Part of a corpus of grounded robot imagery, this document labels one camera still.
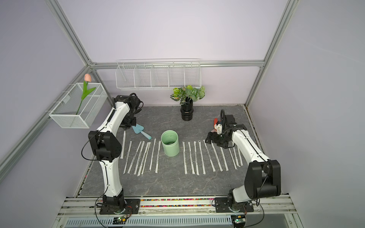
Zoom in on seventeenth white straw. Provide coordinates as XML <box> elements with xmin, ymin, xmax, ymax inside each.
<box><xmin>120</xmin><ymin>131</ymin><xmax>126</xmax><ymax>159</ymax></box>

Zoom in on twelfth white straw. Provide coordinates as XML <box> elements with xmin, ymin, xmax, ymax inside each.
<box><xmin>149</xmin><ymin>138</ymin><xmax>156</xmax><ymax>171</ymax></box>

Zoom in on green cylindrical storage cup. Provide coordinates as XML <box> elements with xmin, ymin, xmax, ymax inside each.
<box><xmin>161</xmin><ymin>130</ymin><xmax>180</xmax><ymax>157</ymax></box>

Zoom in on thirteenth white straw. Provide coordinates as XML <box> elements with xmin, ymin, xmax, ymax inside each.
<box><xmin>137</xmin><ymin>142</ymin><xmax>151</xmax><ymax>176</ymax></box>

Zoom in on sixteenth white straw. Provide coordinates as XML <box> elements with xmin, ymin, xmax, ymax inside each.
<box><xmin>123</xmin><ymin>141</ymin><xmax>132</xmax><ymax>175</ymax></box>

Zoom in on fifteenth white straw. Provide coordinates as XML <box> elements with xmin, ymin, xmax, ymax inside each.
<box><xmin>127</xmin><ymin>141</ymin><xmax>142</xmax><ymax>174</ymax></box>

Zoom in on fourteenth white straw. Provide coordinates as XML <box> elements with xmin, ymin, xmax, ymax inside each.
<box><xmin>134</xmin><ymin>141</ymin><xmax>145</xmax><ymax>175</ymax></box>

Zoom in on eleventh white straw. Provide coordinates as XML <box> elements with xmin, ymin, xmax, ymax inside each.
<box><xmin>155</xmin><ymin>141</ymin><xmax>161</xmax><ymax>173</ymax></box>

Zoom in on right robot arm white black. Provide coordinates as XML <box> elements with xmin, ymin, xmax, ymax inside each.
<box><xmin>205</xmin><ymin>122</ymin><xmax>281</xmax><ymax>211</ymax></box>

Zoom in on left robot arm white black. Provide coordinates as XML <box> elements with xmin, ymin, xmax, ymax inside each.
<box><xmin>88</xmin><ymin>93</ymin><xmax>143</xmax><ymax>213</ymax></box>

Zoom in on teal garden trowel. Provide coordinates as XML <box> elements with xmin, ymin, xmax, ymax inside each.
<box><xmin>132</xmin><ymin>124</ymin><xmax>152</xmax><ymax>140</ymax></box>

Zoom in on red work glove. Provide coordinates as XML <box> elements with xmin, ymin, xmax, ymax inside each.
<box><xmin>211</xmin><ymin>118</ymin><xmax>218</xmax><ymax>132</ymax></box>

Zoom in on black vase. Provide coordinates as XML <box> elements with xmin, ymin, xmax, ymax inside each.
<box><xmin>180</xmin><ymin>98</ymin><xmax>194</xmax><ymax>121</ymax></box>

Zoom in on green artificial plant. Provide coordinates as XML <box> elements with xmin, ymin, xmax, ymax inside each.
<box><xmin>170</xmin><ymin>85</ymin><xmax>205</xmax><ymax>105</ymax></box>

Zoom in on pink artificial tulip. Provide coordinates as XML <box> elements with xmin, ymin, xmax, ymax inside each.
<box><xmin>76</xmin><ymin>74</ymin><xmax>96</xmax><ymax>115</ymax></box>

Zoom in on white wire wall shelf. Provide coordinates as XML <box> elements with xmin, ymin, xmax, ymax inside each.
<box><xmin>116</xmin><ymin>59</ymin><xmax>202</xmax><ymax>90</ymax></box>

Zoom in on white mesh wall basket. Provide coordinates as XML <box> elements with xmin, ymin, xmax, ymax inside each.
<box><xmin>48</xmin><ymin>82</ymin><xmax>107</xmax><ymax>129</ymax></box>

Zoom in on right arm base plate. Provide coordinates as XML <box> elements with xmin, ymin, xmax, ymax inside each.
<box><xmin>212</xmin><ymin>197</ymin><xmax>254</xmax><ymax>213</ymax></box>

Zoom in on white slotted cable duct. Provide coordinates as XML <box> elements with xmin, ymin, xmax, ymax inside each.
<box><xmin>63</xmin><ymin>215</ymin><xmax>232</xmax><ymax>228</ymax></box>

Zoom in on aluminium frame struts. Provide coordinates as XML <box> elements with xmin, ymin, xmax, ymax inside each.
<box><xmin>1</xmin><ymin>1</ymin><xmax>298</xmax><ymax>181</ymax></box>

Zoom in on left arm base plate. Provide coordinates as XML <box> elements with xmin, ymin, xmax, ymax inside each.
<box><xmin>96</xmin><ymin>198</ymin><xmax>141</xmax><ymax>215</ymax></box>

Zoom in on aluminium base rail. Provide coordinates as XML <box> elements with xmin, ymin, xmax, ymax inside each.
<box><xmin>58</xmin><ymin>195</ymin><xmax>297</xmax><ymax>217</ymax></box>

